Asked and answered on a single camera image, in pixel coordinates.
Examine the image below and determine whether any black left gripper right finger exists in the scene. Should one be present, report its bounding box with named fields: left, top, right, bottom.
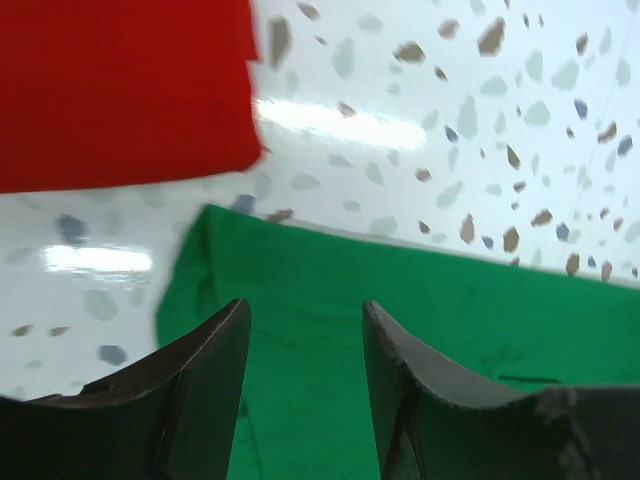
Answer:
left=362, top=302, right=639, bottom=479

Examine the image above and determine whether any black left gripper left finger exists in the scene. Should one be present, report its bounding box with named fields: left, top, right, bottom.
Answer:
left=1, top=300, right=250, bottom=479

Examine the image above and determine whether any green t-shirt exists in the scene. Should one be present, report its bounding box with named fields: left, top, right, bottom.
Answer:
left=156, top=205, right=639, bottom=479

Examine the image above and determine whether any red folded t-shirt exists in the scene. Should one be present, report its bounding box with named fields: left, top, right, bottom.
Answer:
left=1, top=1, right=262, bottom=193

